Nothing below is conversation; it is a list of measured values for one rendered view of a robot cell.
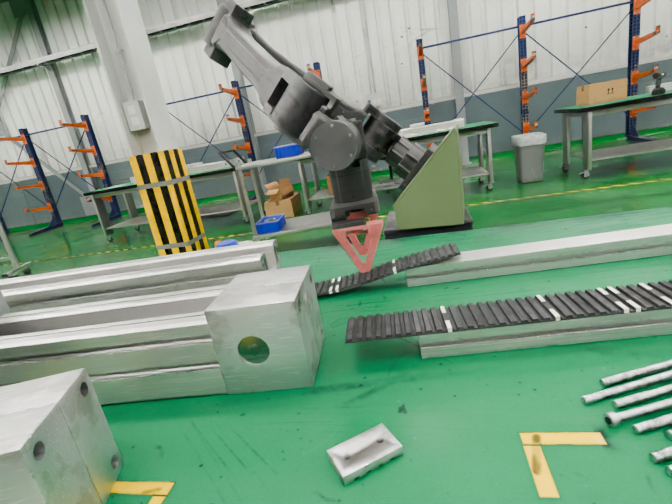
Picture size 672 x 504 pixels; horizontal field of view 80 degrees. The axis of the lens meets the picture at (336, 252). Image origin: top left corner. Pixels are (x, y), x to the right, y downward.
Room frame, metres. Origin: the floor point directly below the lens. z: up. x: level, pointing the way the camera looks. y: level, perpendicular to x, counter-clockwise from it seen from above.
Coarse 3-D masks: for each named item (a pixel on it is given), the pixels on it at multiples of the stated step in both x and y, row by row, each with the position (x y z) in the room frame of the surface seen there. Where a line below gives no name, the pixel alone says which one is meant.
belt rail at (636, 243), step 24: (552, 240) 0.55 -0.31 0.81; (576, 240) 0.53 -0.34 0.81; (600, 240) 0.52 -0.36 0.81; (624, 240) 0.51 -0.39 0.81; (648, 240) 0.50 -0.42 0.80; (432, 264) 0.54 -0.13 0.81; (456, 264) 0.54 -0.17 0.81; (480, 264) 0.53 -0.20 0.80; (504, 264) 0.53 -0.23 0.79; (528, 264) 0.52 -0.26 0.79; (552, 264) 0.52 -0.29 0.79; (576, 264) 0.51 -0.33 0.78
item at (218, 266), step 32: (160, 256) 0.67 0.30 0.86; (192, 256) 0.64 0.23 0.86; (224, 256) 0.63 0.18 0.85; (256, 256) 0.56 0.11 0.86; (0, 288) 0.69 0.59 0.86; (32, 288) 0.61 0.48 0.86; (64, 288) 0.59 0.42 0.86; (96, 288) 0.59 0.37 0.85; (128, 288) 0.59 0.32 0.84; (160, 288) 0.57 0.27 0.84; (192, 288) 0.56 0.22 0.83
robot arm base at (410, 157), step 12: (396, 144) 0.96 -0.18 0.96; (408, 144) 0.96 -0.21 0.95; (432, 144) 0.96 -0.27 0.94; (396, 156) 0.96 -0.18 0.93; (408, 156) 0.94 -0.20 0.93; (420, 156) 0.94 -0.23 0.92; (396, 168) 0.96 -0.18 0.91; (408, 168) 0.94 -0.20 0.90; (420, 168) 0.93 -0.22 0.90; (408, 180) 0.94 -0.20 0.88
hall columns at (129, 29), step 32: (96, 0) 3.67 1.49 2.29; (128, 0) 3.64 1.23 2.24; (96, 32) 3.57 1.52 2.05; (128, 32) 3.52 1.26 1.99; (128, 64) 3.65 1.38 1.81; (128, 96) 3.67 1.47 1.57; (160, 96) 3.70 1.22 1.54; (128, 128) 3.60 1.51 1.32; (160, 128) 3.58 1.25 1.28; (160, 160) 3.47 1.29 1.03; (160, 192) 3.49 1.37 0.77; (192, 192) 3.74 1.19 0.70; (160, 224) 3.51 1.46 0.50; (192, 224) 3.60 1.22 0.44
